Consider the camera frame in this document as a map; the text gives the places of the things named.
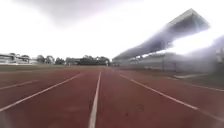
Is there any row of trees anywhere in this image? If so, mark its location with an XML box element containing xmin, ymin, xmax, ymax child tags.
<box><xmin>35</xmin><ymin>54</ymin><xmax>111</xmax><ymax>67</ymax></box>

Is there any red running track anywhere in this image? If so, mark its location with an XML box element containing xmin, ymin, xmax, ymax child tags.
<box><xmin>0</xmin><ymin>65</ymin><xmax>224</xmax><ymax>128</ymax></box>

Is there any grandstand with roof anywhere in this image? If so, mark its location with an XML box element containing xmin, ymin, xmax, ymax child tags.
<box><xmin>111</xmin><ymin>8</ymin><xmax>224</xmax><ymax>75</ymax></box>

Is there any green grass field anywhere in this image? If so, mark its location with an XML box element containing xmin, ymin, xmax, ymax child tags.
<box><xmin>0</xmin><ymin>64</ymin><xmax>108</xmax><ymax>73</ymax></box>

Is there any low pale building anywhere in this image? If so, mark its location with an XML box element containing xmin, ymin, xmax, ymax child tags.
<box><xmin>0</xmin><ymin>52</ymin><xmax>38</xmax><ymax>66</ymax></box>

